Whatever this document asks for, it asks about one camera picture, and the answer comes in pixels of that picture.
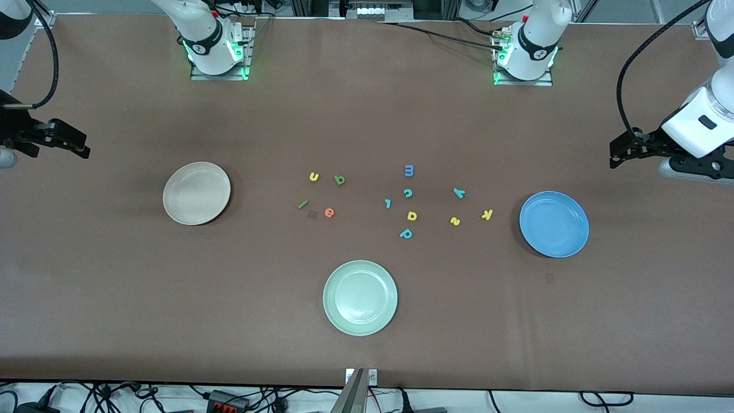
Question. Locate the black plug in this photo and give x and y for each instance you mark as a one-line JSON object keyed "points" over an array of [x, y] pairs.
{"points": [[405, 405]]}

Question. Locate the metal corner bracket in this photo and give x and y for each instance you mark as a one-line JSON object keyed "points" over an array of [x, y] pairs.
{"points": [[46, 22], [701, 30]]}

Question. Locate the teal foam letter y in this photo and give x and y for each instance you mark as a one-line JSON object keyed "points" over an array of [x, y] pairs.
{"points": [[459, 193]]}

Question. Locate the teal foam letter q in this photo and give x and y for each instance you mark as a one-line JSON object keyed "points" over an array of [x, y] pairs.
{"points": [[403, 235]]}

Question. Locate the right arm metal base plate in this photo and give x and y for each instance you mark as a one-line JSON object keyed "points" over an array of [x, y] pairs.
{"points": [[221, 77]]}

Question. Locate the black red power strip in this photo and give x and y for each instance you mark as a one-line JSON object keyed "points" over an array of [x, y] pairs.
{"points": [[226, 402]]}

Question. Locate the silver metal box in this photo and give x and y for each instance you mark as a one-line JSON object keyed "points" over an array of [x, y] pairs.
{"points": [[373, 11]]}

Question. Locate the blue plate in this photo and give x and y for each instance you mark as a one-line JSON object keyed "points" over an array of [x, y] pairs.
{"points": [[554, 224]]}

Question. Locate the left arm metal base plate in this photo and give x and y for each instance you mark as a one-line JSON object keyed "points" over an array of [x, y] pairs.
{"points": [[524, 83]]}

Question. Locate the beige brown plate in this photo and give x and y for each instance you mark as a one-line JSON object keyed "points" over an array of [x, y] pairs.
{"points": [[196, 193]]}

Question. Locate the pale green plate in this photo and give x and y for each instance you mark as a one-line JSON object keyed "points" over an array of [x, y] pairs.
{"points": [[360, 297]]}

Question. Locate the metal camera post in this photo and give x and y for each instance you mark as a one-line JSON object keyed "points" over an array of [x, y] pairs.
{"points": [[354, 396]]}

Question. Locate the yellow foam letter k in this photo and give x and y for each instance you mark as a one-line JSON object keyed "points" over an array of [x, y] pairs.
{"points": [[487, 215]]}

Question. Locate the black power adapter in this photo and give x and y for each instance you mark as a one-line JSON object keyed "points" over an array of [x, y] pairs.
{"points": [[34, 409]]}

